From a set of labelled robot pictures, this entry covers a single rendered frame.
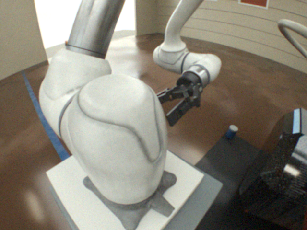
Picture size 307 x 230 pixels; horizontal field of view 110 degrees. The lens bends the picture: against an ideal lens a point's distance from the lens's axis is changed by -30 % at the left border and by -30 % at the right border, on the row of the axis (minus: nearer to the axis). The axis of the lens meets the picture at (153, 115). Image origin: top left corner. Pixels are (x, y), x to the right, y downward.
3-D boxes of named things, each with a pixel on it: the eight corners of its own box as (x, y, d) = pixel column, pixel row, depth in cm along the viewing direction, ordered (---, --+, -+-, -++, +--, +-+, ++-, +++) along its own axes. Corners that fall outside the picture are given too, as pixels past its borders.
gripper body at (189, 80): (205, 91, 48) (192, 106, 43) (184, 93, 54) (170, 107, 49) (197, 70, 45) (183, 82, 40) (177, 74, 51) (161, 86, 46)
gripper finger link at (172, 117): (186, 109, 37) (188, 109, 37) (170, 126, 34) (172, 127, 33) (182, 99, 36) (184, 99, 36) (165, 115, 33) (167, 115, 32)
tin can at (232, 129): (235, 137, 161) (239, 129, 153) (230, 140, 159) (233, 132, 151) (230, 132, 169) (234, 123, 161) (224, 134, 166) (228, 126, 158)
